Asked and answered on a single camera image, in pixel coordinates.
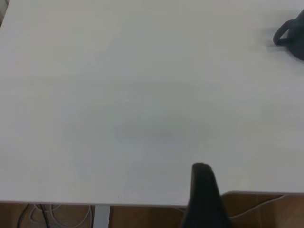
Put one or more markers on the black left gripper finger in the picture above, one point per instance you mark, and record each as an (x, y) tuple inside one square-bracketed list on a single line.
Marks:
[(204, 202)]

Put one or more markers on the dark grey ceramic mug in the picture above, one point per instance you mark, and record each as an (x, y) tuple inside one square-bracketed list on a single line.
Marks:
[(298, 38)]

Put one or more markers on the grey metal table leg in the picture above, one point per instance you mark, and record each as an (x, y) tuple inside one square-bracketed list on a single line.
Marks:
[(102, 217)]

